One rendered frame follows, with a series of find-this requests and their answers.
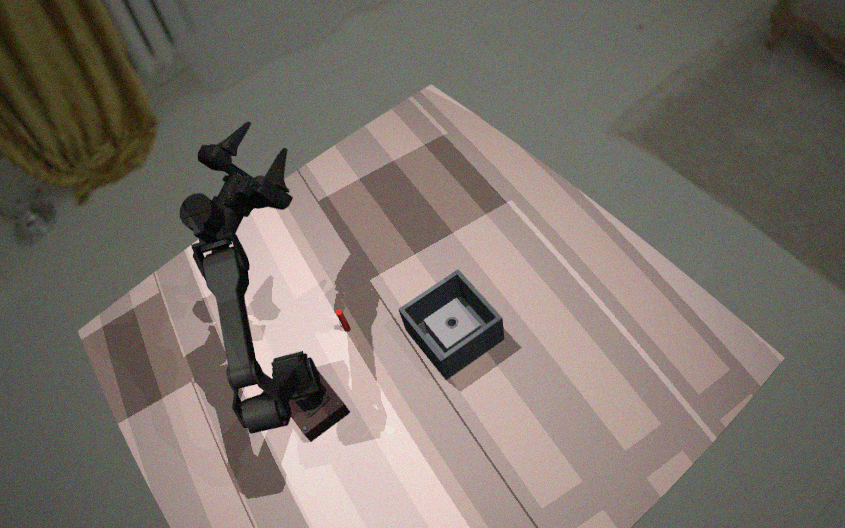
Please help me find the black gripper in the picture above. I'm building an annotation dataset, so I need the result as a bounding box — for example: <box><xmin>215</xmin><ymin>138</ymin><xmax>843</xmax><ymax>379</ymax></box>
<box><xmin>198</xmin><ymin>121</ymin><xmax>293</xmax><ymax>222</ymax></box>

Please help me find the dark red cylinder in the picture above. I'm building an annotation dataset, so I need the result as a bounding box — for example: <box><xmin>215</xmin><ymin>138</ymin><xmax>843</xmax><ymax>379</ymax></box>
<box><xmin>336</xmin><ymin>310</ymin><xmax>351</xmax><ymax>332</ymax></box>

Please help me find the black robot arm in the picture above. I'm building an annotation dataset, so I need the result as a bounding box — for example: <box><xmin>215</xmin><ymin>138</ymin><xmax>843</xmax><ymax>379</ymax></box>
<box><xmin>179</xmin><ymin>175</ymin><xmax>331</xmax><ymax>434</ymax></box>

